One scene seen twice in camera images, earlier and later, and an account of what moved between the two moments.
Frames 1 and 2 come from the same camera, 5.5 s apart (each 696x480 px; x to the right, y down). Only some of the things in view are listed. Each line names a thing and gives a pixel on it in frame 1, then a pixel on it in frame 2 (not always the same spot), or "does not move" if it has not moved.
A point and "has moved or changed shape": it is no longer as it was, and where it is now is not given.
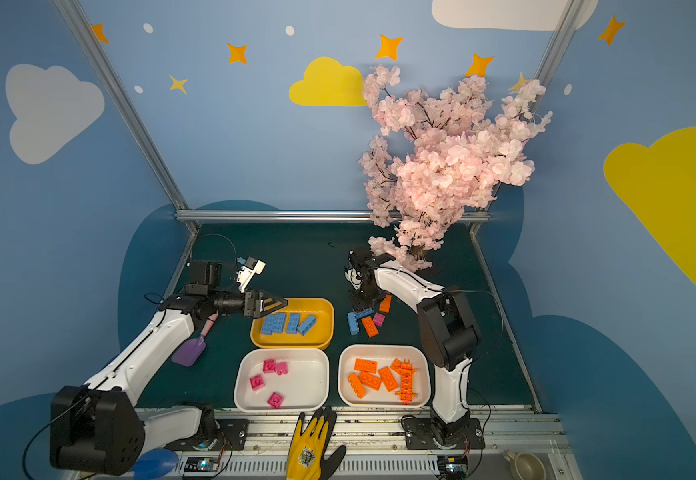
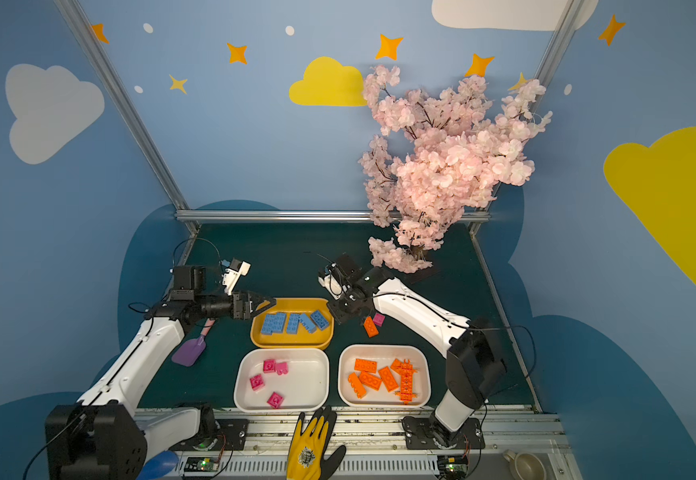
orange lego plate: [397, 365] does not move
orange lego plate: [388, 379] does not move
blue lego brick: [367, 312] has moved or changed shape
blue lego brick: [267, 324] does not move
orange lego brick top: [370, 380] does not move
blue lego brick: [307, 325] has moved or changed shape
